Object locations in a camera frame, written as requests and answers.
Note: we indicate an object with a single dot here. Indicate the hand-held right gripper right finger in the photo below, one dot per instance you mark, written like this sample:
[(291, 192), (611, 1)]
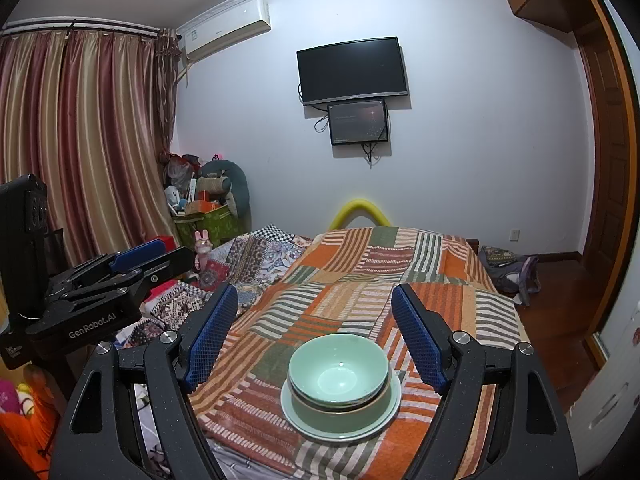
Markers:
[(417, 335)]

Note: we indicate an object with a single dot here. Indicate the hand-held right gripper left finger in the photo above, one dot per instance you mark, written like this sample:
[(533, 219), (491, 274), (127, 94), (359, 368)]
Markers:
[(210, 335)]

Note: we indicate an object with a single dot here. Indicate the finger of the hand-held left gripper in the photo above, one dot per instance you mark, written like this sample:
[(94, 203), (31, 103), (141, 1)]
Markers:
[(137, 255), (170, 267)]

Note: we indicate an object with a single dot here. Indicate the green bowl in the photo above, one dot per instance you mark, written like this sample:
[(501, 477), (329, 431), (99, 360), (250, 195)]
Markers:
[(340, 365)]

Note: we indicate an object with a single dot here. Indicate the green plate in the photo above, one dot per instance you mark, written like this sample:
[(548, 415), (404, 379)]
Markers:
[(340, 427)]

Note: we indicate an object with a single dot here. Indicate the red box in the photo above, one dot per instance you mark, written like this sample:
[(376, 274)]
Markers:
[(171, 242)]

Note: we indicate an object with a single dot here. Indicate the pink bunny toy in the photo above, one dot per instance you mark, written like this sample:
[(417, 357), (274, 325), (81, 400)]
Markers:
[(202, 247)]

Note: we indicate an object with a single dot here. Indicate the green storage box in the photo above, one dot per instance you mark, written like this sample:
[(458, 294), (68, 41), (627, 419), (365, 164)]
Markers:
[(210, 225)]

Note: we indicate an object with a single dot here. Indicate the patterned patchwork quilt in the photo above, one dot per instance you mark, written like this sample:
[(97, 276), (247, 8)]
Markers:
[(260, 260)]

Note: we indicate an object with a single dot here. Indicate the clear plastic bag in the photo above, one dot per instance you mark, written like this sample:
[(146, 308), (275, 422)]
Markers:
[(177, 170)]

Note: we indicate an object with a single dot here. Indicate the grey plush toy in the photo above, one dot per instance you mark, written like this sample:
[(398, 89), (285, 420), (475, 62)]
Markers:
[(215, 184)]

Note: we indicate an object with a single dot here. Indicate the grey purple backpack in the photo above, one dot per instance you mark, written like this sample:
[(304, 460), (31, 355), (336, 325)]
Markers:
[(505, 270)]

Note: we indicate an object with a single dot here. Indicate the white checked cloth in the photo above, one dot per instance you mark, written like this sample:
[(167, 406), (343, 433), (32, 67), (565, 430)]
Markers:
[(147, 430)]

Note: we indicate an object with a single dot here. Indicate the striped red gold curtain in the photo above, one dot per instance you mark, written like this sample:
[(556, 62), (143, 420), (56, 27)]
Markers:
[(90, 135)]

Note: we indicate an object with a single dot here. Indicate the yellow foam tube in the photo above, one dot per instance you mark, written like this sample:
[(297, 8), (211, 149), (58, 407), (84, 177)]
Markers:
[(362, 205)]

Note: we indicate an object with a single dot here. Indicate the orange printed cloth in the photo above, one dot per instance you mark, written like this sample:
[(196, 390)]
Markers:
[(25, 420)]

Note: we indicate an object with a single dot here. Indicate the dark curtain rod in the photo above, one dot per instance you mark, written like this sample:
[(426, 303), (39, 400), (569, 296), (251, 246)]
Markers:
[(75, 26)]

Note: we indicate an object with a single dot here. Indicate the brown wooden door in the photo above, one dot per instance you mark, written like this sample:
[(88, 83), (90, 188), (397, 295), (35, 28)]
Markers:
[(607, 185)]

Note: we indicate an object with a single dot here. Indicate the white air conditioner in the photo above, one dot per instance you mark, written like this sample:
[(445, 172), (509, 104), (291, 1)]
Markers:
[(225, 27)]

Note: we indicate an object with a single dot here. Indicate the white wall socket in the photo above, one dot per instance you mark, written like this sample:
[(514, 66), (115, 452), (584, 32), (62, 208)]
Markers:
[(514, 234)]

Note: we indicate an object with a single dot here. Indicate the small black wall monitor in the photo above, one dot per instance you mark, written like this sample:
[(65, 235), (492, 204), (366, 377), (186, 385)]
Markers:
[(357, 121)]

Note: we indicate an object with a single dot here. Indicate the black wall television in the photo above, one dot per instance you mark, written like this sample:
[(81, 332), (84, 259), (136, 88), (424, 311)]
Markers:
[(350, 70)]

